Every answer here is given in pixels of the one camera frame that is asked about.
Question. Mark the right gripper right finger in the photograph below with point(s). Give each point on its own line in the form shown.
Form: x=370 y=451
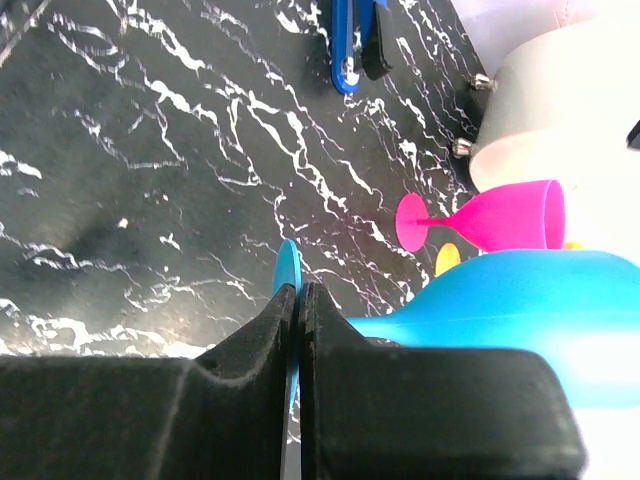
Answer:
x=377 y=412

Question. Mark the white cylindrical container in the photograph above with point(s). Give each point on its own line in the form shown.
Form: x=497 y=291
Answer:
x=562 y=107

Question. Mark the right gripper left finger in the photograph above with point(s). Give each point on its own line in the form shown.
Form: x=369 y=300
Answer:
x=221 y=415

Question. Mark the blue black clip tool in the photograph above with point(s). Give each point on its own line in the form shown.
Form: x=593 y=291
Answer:
x=361 y=38

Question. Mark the pink plastic wine glass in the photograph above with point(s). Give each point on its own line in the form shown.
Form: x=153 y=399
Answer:
x=528 y=215

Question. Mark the yellow plastic wine glass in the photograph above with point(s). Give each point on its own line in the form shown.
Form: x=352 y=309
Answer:
x=449 y=256

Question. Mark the blue wine glass front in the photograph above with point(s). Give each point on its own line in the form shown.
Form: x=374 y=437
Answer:
x=578 y=309

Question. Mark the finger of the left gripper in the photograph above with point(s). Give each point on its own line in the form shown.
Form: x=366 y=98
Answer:
x=633 y=137

